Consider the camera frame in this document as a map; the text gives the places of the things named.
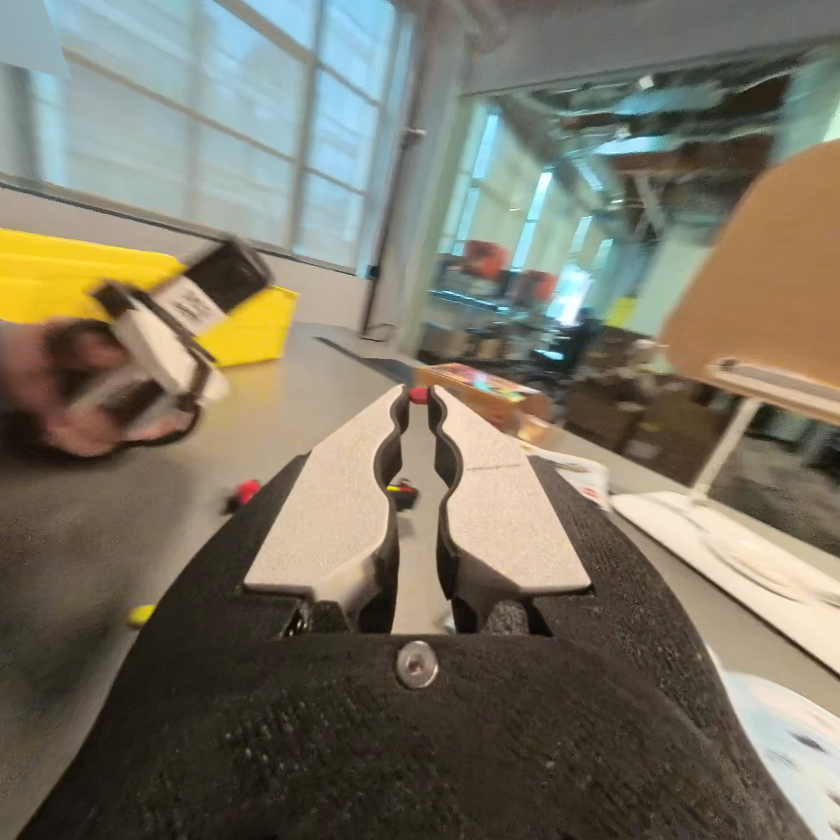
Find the dark flat base plate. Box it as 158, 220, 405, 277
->
313, 335, 422, 385

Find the closed instruction booklet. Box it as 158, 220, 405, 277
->
524, 445, 613, 514

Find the black stand pole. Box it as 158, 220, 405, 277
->
358, 123, 429, 337

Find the orange cardboard lego box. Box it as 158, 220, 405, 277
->
414, 361, 547, 435

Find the wooden board on white stand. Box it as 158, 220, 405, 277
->
609, 140, 840, 678

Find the large grid window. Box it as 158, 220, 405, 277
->
0, 0, 416, 274

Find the open instruction booklet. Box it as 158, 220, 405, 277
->
707, 648, 840, 840

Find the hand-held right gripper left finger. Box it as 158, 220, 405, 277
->
243, 384, 409, 632

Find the person's left hand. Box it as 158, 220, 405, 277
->
0, 317, 198, 460

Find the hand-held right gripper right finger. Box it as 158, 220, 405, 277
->
427, 386, 593, 632

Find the yellow plastic bin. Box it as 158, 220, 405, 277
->
0, 227, 300, 369

